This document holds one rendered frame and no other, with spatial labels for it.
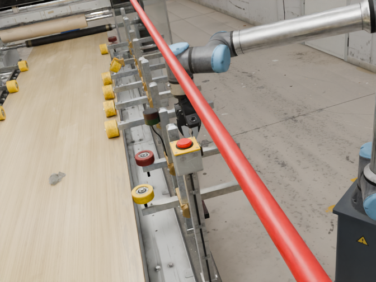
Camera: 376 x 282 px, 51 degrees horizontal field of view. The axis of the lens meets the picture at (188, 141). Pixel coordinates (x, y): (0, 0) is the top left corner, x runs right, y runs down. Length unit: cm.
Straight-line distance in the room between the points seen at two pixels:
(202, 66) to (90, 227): 65
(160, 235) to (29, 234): 52
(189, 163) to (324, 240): 158
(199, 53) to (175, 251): 76
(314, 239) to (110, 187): 138
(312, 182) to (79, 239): 194
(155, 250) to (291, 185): 150
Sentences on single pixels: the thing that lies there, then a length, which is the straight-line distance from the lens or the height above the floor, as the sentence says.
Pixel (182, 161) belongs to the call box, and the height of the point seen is 119.
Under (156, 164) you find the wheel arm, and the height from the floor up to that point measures 86.
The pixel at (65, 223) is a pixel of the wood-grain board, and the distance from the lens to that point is 143.
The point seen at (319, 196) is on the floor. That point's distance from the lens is 279.
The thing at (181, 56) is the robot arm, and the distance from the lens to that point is 133.
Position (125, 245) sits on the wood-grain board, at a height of 90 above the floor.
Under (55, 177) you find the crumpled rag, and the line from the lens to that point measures 168.
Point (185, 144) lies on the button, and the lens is 101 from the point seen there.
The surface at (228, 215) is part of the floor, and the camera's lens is 265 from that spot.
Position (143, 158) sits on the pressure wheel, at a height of 91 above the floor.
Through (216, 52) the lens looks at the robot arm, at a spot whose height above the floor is 135.
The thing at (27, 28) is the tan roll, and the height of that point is 109.
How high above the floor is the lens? 173
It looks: 29 degrees down
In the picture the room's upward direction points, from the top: 10 degrees counter-clockwise
